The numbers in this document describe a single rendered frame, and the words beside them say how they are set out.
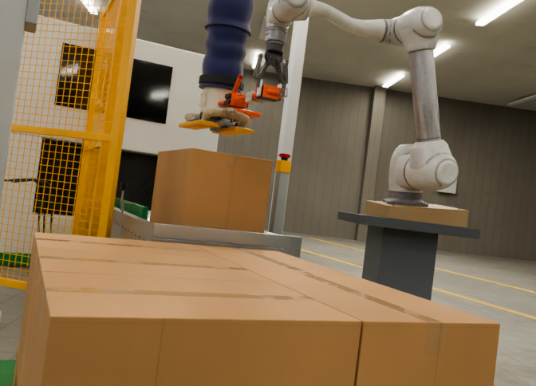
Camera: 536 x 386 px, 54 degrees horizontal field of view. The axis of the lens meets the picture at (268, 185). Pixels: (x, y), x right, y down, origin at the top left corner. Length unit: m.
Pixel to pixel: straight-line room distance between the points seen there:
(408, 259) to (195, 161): 1.03
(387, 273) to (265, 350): 1.41
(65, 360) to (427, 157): 1.68
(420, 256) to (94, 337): 1.74
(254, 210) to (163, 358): 1.56
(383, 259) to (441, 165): 0.48
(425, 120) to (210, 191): 0.97
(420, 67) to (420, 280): 0.91
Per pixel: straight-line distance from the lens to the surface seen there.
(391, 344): 1.19
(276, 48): 2.22
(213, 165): 2.36
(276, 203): 3.02
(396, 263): 2.39
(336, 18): 2.25
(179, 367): 0.98
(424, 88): 2.29
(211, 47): 2.73
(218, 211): 2.38
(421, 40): 2.29
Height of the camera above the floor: 0.77
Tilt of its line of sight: 2 degrees up
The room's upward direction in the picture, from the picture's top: 7 degrees clockwise
